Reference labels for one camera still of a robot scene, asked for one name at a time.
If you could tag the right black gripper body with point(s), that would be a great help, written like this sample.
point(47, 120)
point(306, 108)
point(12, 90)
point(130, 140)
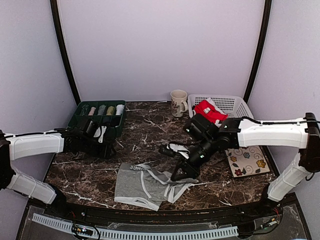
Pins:
point(194, 168)

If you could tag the floral square coaster tile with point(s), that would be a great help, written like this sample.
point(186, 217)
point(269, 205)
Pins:
point(247, 161)

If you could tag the olive rolled cloth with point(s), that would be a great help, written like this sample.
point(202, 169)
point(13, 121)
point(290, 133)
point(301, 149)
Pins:
point(110, 111)

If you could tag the grey underwear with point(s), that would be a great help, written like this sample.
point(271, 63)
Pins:
point(143, 186)

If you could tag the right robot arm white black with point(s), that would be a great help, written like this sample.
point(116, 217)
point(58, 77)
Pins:
point(301, 133)

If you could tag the white rolled cloth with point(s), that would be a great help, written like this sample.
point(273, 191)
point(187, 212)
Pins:
point(119, 109)

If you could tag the green divided organizer tray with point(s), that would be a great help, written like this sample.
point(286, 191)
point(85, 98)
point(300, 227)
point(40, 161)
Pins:
point(117, 122)

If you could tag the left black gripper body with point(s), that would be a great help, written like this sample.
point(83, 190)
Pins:
point(103, 153)

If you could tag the black frame post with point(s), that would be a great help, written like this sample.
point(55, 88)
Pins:
point(63, 50)
point(259, 50)

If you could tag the right black frame post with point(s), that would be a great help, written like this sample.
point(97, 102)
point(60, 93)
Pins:
point(259, 50)

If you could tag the pink rolled cloth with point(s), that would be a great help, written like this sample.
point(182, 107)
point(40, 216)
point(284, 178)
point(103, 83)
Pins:
point(92, 111)

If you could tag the navy underwear cream waistband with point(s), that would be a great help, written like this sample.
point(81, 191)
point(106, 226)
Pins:
point(106, 121)

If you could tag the red underwear in basket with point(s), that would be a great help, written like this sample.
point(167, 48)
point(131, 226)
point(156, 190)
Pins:
point(208, 109)

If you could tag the black front rail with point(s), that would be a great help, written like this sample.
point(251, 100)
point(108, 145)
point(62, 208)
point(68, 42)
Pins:
point(195, 206)

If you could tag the left black frame post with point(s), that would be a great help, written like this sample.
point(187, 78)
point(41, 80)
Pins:
point(63, 50)

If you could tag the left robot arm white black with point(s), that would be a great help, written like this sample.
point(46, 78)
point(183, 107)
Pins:
point(89, 137)

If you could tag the grey-green rolled cloth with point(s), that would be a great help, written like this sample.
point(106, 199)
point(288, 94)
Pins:
point(101, 110)

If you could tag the white plastic basket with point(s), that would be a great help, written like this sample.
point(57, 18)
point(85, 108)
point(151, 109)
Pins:
point(233, 106)

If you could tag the cream floral mug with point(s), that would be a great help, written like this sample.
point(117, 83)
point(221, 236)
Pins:
point(179, 103)

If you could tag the white slotted cable duct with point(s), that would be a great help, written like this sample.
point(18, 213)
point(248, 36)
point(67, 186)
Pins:
point(125, 231)

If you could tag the small green circuit board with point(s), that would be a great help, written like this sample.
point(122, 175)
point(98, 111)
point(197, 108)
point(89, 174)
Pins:
point(81, 231)

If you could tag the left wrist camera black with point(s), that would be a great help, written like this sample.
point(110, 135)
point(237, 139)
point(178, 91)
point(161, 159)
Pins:
point(101, 134)

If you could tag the patterned dark rolled cloth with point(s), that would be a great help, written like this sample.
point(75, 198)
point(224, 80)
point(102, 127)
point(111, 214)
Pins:
point(85, 109)

